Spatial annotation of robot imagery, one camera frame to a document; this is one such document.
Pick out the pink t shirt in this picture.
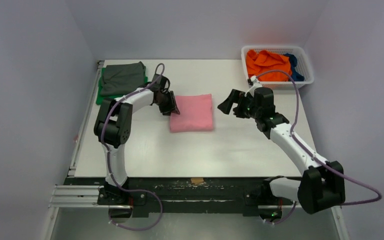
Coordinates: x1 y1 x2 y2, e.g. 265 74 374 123
169 94 214 133

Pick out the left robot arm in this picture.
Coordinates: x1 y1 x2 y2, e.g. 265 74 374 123
93 73 181 205

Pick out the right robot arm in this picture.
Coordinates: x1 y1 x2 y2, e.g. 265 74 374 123
217 87 346 214

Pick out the white plastic basket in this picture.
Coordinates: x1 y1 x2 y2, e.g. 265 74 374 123
241 45 314 90

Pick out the folded grey t shirt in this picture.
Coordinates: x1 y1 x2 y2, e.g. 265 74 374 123
100 61 146 97

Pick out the orange t shirt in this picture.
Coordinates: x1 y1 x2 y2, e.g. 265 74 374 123
245 49 292 82

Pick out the blue t shirt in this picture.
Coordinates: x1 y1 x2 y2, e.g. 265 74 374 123
284 53 305 82

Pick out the folded green t shirt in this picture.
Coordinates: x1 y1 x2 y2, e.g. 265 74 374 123
95 67 148 106

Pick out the brown tape piece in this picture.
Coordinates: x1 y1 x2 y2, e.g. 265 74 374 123
190 177 205 185

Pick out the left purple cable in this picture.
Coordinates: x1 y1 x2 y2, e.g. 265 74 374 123
99 63 166 232

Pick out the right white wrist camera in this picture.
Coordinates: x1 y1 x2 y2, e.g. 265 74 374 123
246 75 262 96

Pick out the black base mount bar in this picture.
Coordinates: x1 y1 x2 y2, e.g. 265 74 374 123
63 177 293 220

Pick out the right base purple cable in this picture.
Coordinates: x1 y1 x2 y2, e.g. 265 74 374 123
262 201 298 226

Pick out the aluminium frame rail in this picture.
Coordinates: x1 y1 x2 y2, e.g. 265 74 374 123
41 60 350 240

